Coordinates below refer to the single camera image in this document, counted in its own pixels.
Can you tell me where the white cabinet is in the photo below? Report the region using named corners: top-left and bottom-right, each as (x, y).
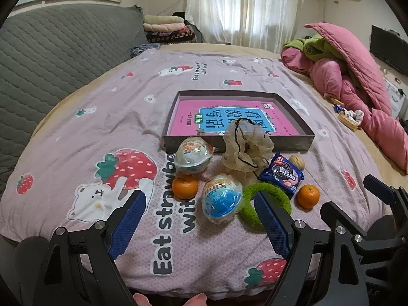
top-left (384, 77), bottom-right (408, 118)

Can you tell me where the orange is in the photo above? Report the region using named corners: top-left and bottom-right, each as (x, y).
top-left (296, 184), bottom-right (320, 210)
top-left (172, 175), bottom-right (199, 200)

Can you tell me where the blue toy egg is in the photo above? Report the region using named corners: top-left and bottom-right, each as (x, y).
top-left (201, 174), bottom-right (244, 225)

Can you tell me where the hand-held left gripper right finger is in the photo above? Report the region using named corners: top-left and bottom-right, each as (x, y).
top-left (253, 191), bottom-right (364, 306)

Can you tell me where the purple strawberry printed blanket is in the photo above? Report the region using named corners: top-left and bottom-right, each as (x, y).
top-left (0, 49), bottom-right (392, 297)

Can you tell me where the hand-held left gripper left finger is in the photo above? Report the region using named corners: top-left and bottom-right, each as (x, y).
top-left (33, 189), bottom-right (147, 306)

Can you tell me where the beige mesh drawstring bag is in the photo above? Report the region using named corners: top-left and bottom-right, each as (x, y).
top-left (221, 118), bottom-right (275, 179)

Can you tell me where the green fuzzy hair ring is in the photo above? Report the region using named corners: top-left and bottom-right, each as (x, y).
top-left (237, 183), bottom-right (292, 232)

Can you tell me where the grey quilted headboard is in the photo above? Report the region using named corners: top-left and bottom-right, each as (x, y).
top-left (0, 5), bottom-right (149, 195)

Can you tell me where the black television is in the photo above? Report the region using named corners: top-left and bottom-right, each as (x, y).
top-left (370, 25), bottom-right (408, 75)

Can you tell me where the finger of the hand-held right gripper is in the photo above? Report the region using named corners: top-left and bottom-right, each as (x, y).
top-left (363, 175), bottom-right (408, 227)
top-left (320, 201), bottom-right (373, 252)

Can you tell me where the blue cookie packet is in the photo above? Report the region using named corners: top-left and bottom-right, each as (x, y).
top-left (258, 152), bottom-right (305, 198)

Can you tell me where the dark blue knitted cloth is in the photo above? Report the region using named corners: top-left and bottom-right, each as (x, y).
top-left (131, 44), bottom-right (160, 58)

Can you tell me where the white toy egg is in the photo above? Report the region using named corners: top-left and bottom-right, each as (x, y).
top-left (174, 136), bottom-right (217, 176)

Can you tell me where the white sheer curtain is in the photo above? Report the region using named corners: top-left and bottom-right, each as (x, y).
top-left (186, 0), bottom-right (307, 47)

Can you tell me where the pink quilt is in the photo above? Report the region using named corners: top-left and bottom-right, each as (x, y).
top-left (281, 22), bottom-right (408, 176)

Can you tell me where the green blanket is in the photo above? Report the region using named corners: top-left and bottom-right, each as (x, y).
top-left (284, 35), bottom-right (345, 62)

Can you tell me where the shallow grey box with pink book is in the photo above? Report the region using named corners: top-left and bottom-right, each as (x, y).
top-left (162, 91), bottom-right (316, 154)

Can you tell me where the person's left hand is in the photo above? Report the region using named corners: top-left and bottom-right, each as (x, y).
top-left (133, 292), bottom-right (208, 306)

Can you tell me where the stack of folded blankets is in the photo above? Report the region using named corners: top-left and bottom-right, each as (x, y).
top-left (142, 14), bottom-right (201, 43)

